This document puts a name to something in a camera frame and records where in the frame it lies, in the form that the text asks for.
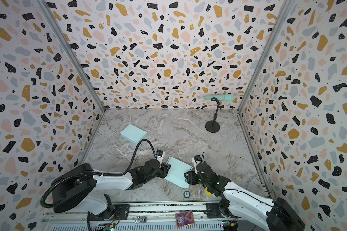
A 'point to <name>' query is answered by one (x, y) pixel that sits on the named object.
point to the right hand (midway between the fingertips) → (187, 172)
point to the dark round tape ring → (186, 194)
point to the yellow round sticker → (207, 192)
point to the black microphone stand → (213, 126)
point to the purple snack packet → (184, 219)
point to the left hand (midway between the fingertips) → (171, 163)
